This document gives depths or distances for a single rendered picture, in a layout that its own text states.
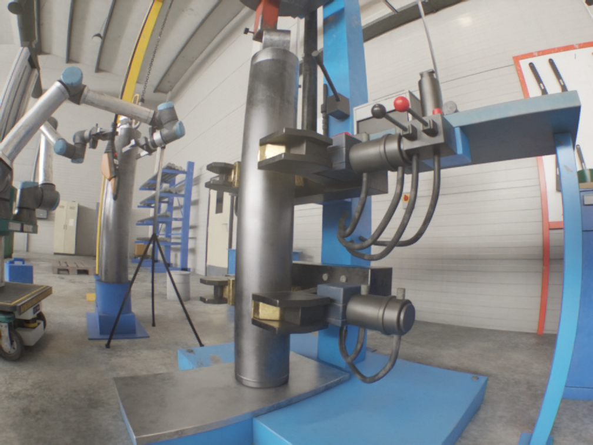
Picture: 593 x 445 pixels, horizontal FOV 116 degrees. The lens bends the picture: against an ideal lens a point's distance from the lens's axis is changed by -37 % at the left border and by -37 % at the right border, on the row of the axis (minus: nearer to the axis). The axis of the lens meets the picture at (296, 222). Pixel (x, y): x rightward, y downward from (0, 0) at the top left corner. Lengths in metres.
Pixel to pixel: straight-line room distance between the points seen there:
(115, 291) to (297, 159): 1.64
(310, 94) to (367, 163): 0.81
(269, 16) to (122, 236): 1.67
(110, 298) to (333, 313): 1.61
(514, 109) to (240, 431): 1.23
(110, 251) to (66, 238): 8.85
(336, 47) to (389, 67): 1.97
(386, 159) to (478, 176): 1.97
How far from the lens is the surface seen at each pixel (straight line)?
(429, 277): 2.84
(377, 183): 1.06
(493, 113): 0.88
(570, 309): 0.99
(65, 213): 10.98
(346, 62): 1.61
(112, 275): 2.14
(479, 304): 2.71
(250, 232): 1.01
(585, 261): 1.44
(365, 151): 0.88
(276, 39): 1.36
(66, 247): 10.96
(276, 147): 0.89
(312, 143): 0.87
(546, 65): 3.03
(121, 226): 2.14
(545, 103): 0.88
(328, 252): 1.37
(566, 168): 1.00
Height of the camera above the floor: 0.67
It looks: 5 degrees up
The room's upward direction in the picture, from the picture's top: 2 degrees clockwise
